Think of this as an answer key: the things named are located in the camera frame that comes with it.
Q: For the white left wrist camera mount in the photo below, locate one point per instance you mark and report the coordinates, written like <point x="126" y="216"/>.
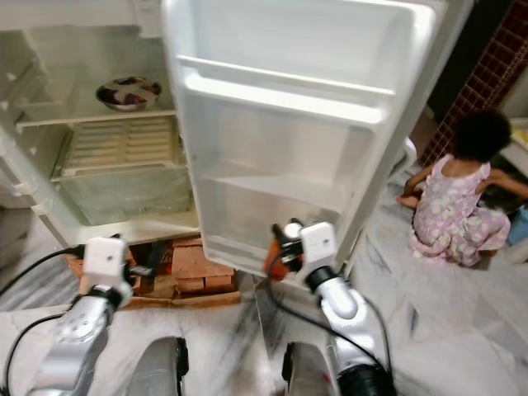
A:
<point x="107" y="260"/>

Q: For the slatted crisper cover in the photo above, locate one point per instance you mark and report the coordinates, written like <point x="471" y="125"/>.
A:
<point x="124" y="145"/>

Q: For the glass fridge shelf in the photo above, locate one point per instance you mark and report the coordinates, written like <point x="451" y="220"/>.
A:
<point x="91" y="115"/>

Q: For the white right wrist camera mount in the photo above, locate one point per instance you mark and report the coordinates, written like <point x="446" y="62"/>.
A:
<point x="318" y="243"/>

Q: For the grey robot right leg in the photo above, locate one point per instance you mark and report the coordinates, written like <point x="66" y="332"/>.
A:
<point x="309" y="375"/>

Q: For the white fridge body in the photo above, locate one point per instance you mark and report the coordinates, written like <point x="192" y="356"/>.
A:
<point x="82" y="49"/>

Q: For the red clay brick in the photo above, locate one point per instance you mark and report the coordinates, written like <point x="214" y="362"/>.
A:
<point x="202" y="266"/>
<point x="76" y="272"/>

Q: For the grey robot leg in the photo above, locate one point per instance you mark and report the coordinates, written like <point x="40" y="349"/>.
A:
<point x="161" y="371"/>
<point x="309" y="375"/>

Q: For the child in pink dress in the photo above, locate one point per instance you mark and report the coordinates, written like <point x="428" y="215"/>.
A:
<point x="458" y="206"/>

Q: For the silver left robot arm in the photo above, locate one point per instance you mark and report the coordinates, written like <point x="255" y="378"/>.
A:
<point x="70" y="338"/>

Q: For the grey robot left leg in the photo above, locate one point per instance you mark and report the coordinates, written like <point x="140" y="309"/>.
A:
<point x="161" y="371"/>

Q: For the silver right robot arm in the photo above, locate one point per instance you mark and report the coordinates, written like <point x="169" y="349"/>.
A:
<point x="338" y="301"/>

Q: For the steel bowl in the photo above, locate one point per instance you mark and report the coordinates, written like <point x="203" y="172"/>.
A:
<point x="129" y="94"/>

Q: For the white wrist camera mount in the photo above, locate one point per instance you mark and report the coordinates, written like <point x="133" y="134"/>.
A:
<point x="318" y="243"/>
<point x="107" y="260"/>

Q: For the clear crisper drawer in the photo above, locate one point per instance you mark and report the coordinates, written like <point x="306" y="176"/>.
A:
<point x="128" y="196"/>

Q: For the white fridge door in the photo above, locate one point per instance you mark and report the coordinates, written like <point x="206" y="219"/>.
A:
<point x="297" y="148"/>

